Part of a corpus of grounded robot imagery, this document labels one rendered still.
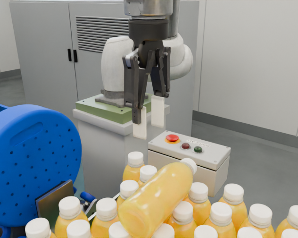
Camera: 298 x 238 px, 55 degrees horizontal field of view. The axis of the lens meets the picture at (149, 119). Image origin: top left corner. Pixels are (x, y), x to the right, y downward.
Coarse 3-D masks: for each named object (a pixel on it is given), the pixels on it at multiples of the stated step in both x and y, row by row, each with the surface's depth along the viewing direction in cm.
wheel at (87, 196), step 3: (84, 192) 77; (81, 195) 77; (84, 195) 76; (87, 195) 76; (90, 195) 77; (84, 198) 76; (87, 198) 76; (90, 198) 76; (93, 198) 77; (90, 201) 76
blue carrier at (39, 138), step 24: (0, 120) 60; (24, 120) 62; (48, 120) 67; (0, 144) 58; (24, 144) 63; (48, 144) 69; (72, 144) 75; (0, 168) 59; (24, 168) 64; (48, 168) 70; (72, 168) 77; (0, 192) 61; (24, 192) 66; (0, 216) 62; (24, 216) 67
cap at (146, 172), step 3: (147, 165) 67; (150, 165) 67; (141, 168) 66; (144, 168) 66; (147, 168) 66; (150, 168) 66; (153, 168) 66; (141, 171) 65; (144, 171) 65; (147, 171) 65; (150, 171) 65; (153, 171) 65; (156, 171) 65; (141, 174) 65; (144, 174) 64; (147, 174) 64; (150, 174) 64; (153, 174) 64; (141, 177) 65; (144, 177) 64; (147, 177) 64; (150, 177) 64
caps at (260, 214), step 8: (232, 184) 60; (224, 192) 59; (232, 192) 58; (240, 192) 58; (232, 200) 58; (240, 200) 58; (216, 208) 53; (224, 208) 53; (256, 208) 53; (264, 208) 53; (296, 208) 53; (216, 216) 52; (224, 216) 52; (256, 216) 52; (264, 216) 51; (296, 216) 52; (264, 224) 52; (296, 224) 52; (200, 232) 48; (208, 232) 48; (216, 232) 48; (240, 232) 48; (248, 232) 48; (256, 232) 48; (288, 232) 48; (296, 232) 48
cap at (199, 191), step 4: (192, 184) 60; (196, 184) 60; (200, 184) 60; (204, 184) 60; (192, 188) 59; (196, 188) 59; (200, 188) 59; (204, 188) 59; (192, 192) 58; (196, 192) 58; (200, 192) 58; (204, 192) 58; (192, 196) 59; (196, 196) 58; (200, 196) 58; (204, 196) 58
